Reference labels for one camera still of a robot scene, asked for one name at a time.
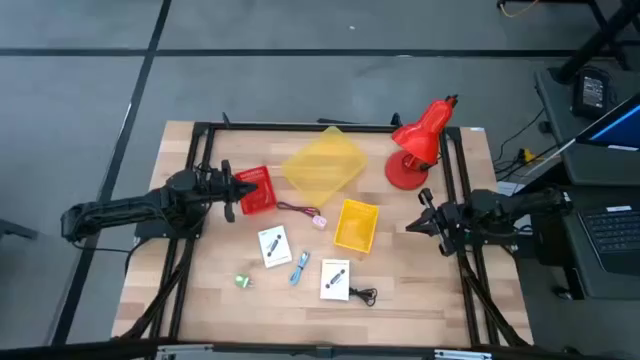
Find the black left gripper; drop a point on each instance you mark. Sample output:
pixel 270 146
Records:
pixel 215 184

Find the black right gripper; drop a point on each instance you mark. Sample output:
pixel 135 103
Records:
pixel 450 220

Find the white card reader box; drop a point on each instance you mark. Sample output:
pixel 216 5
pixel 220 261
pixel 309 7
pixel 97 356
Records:
pixel 274 246
pixel 334 279

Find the pink charger plug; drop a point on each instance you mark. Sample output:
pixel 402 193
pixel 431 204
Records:
pixel 319 222

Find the green white plug adapter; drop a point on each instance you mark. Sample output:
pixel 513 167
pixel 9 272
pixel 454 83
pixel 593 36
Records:
pixel 242 280

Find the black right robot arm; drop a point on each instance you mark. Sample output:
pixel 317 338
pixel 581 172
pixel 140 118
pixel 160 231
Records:
pixel 525 202

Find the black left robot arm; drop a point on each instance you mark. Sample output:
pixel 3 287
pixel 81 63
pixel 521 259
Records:
pixel 115 207

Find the red plastic basket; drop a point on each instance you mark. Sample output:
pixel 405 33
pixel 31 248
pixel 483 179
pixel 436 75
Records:
pixel 260 202

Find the yellow plastic basket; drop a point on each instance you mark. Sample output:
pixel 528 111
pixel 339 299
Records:
pixel 356 226

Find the red desk lamp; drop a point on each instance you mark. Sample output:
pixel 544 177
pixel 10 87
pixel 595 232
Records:
pixel 420 140

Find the yellow translucent tray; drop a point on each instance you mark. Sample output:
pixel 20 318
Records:
pixel 325 165

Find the white paper sheet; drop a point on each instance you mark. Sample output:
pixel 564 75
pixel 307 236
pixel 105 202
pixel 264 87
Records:
pixel 507 187

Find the yellow connector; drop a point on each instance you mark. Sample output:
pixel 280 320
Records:
pixel 525 156

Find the dark grey desk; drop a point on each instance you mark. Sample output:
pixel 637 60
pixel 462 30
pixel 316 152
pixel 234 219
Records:
pixel 590 167

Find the black laptop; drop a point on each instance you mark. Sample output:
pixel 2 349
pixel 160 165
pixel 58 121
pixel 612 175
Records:
pixel 610 235

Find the black power brick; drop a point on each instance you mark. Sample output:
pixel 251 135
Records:
pixel 592 92

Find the computer monitor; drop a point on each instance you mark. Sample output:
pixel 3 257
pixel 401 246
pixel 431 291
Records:
pixel 620 127

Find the black chair base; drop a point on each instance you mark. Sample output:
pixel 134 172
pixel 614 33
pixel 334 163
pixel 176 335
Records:
pixel 15 229

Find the black desk leg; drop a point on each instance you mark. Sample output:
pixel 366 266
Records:
pixel 595 42

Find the black aluminium table frame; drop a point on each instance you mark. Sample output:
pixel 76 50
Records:
pixel 250 127

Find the silver bracket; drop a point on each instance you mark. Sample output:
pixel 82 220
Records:
pixel 462 355
pixel 185 352

